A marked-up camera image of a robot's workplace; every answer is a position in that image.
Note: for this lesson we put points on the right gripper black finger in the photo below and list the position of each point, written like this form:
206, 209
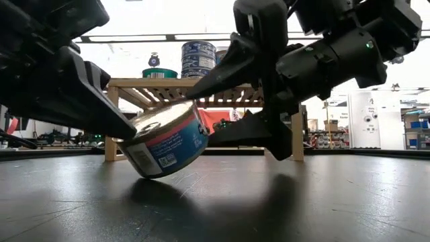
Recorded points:
228, 70
252, 134

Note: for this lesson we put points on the storage shelf rack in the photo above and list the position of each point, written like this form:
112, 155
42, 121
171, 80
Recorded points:
416, 131
327, 139

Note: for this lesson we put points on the red hanging cloth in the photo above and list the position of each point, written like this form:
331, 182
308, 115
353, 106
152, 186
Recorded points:
215, 117

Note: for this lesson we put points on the black ceiling spot lamp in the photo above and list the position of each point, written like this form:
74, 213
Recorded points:
154, 61
398, 60

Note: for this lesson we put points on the background black robot arm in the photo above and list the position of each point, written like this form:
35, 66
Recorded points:
221, 126
57, 138

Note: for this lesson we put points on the wooden slatted shelf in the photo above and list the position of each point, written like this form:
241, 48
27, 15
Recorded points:
148, 83

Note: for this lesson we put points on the teal label tuna can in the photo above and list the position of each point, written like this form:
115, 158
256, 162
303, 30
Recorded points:
160, 73

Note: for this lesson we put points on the cardboard box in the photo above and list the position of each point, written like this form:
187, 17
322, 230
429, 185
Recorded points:
331, 125

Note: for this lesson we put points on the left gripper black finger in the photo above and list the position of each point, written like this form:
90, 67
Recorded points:
84, 107
99, 75

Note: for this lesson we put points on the pink red object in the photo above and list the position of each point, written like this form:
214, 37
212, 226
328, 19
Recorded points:
12, 126

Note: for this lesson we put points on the floral hanging cloth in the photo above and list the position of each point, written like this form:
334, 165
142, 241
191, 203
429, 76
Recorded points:
236, 115

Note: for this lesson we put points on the overhead rig crossbar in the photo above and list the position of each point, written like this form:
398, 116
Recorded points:
168, 37

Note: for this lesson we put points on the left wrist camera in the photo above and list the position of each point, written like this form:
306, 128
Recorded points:
77, 17

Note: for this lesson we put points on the white light strip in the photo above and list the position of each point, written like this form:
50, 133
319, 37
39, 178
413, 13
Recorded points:
201, 36
127, 38

